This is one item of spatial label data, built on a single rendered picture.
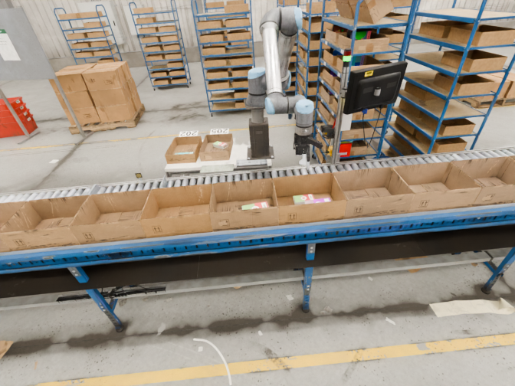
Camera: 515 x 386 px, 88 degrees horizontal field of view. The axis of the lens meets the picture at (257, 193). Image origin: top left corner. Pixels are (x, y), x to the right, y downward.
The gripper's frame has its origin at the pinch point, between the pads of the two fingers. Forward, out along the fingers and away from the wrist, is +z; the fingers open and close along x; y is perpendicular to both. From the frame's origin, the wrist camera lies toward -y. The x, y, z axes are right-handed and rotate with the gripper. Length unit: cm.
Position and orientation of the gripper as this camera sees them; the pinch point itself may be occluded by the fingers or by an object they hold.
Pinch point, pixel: (306, 163)
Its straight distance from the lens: 163.0
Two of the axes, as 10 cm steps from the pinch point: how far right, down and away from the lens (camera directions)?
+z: 0.7, 7.9, 6.0
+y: -9.9, 1.0, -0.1
